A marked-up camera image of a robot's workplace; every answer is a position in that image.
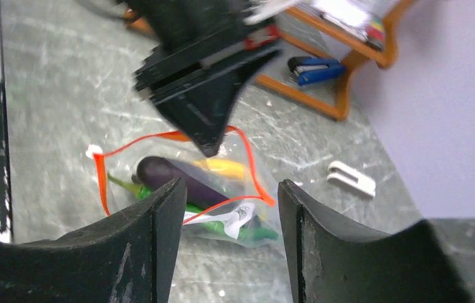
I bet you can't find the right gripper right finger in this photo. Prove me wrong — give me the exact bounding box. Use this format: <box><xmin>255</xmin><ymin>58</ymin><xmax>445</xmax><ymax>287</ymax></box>
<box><xmin>278</xmin><ymin>179</ymin><xmax>472</xmax><ymax>302</ymax></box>

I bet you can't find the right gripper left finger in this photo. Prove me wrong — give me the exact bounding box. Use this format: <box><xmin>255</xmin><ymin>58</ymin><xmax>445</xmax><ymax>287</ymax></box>
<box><xmin>0</xmin><ymin>179</ymin><xmax>187</xmax><ymax>302</ymax></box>

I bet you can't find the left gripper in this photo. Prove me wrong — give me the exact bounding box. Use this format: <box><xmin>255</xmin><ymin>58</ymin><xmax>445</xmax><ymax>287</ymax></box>
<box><xmin>126</xmin><ymin>1</ymin><xmax>282</xmax><ymax>158</ymax></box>

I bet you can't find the yellow banana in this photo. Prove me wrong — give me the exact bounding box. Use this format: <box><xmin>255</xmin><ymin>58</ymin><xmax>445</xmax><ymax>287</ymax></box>
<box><xmin>193</xmin><ymin>158</ymin><xmax>249</xmax><ymax>180</ymax></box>

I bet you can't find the purple eggplant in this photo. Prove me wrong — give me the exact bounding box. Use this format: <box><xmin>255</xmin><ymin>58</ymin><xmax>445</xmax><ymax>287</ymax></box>
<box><xmin>136</xmin><ymin>156</ymin><xmax>228</xmax><ymax>210</ymax></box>

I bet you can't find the green chili pepper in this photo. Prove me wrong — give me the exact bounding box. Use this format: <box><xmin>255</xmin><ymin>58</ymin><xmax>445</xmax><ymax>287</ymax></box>
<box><xmin>107</xmin><ymin>172</ymin><xmax>280</xmax><ymax>244</ymax></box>

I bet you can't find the clear zip top bag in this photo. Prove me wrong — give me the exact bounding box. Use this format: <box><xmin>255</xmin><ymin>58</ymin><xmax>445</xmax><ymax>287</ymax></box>
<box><xmin>86</xmin><ymin>126</ymin><xmax>282</xmax><ymax>247</ymax></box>

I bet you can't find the white plastic clip block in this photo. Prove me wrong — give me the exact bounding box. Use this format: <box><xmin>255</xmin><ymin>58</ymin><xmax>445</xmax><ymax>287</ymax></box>
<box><xmin>326</xmin><ymin>160</ymin><xmax>376</xmax><ymax>199</ymax></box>

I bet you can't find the blue black stapler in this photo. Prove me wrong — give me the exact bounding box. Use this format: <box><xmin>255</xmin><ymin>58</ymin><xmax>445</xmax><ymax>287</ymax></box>
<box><xmin>287</xmin><ymin>56</ymin><xmax>346</xmax><ymax>86</ymax></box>

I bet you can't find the wooden shelf rack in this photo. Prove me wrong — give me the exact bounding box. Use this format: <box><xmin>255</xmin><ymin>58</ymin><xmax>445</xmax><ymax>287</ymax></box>
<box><xmin>127</xmin><ymin>1</ymin><xmax>411</xmax><ymax>144</ymax></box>

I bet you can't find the pack of colour markers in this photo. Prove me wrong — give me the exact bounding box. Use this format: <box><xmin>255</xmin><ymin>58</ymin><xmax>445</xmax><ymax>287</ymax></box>
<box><xmin>313</xmin><ymin>0</ymin><xmax>386</xmax><ymax>51</ymax></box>

